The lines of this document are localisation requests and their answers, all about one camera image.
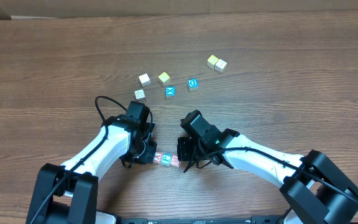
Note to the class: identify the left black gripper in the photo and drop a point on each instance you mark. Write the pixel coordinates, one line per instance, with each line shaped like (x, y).
(148, 152)

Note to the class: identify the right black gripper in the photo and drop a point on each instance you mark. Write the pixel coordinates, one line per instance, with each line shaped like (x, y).
(183, 149)

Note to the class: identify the red Y block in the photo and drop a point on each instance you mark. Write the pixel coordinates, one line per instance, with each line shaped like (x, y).
(157, 157)

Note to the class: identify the red M block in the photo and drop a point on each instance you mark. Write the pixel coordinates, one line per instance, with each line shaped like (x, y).
(175, 161)

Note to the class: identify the blue P block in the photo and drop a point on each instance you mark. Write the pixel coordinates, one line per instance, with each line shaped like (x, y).
(166, 159)

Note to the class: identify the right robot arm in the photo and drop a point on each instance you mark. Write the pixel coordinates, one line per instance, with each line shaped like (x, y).
(316, 190)

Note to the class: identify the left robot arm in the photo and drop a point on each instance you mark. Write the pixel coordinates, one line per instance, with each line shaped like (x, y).
(68, 193)

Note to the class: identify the white patterned block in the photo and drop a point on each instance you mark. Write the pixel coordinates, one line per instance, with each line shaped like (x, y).
(140, 95)

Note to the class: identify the blue X block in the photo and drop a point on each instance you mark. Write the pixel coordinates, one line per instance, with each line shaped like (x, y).
(170, 92)

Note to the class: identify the blue Q block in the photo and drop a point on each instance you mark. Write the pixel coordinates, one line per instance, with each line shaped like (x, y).
(193, 84)

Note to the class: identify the white block upper left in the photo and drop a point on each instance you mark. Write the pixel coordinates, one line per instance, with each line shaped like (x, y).
(144, 79)

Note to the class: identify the yellow block centre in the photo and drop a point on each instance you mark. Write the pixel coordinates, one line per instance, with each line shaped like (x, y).
(164, 78)

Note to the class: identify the yellow block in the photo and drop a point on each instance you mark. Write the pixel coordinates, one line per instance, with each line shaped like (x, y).
(211, 61)
(164, 78)

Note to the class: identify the white block far right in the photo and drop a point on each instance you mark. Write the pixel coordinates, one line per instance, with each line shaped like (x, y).
(220, 65)

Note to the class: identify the yellow block far right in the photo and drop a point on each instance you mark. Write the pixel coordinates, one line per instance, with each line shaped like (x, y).
(211, 61)

